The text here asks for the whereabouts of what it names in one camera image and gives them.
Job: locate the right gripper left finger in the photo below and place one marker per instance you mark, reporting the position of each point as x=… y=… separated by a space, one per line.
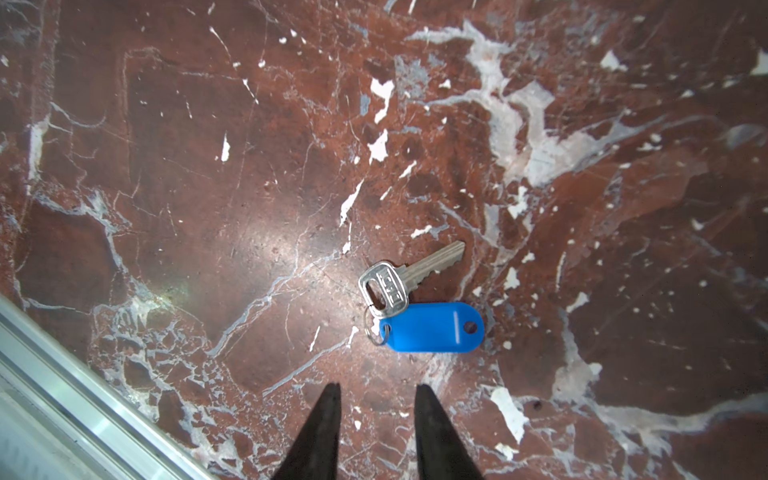
x=314 y=453

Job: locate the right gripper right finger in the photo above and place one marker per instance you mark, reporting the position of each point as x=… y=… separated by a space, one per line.
x=440 y=451

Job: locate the blue key fob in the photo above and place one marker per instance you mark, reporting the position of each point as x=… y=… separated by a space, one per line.
x=443 y=327

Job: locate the silver key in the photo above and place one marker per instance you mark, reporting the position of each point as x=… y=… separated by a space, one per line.
x=386 y=288

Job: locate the aluminium front rail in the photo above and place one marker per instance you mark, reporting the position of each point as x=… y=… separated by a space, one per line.
x=59 y=420

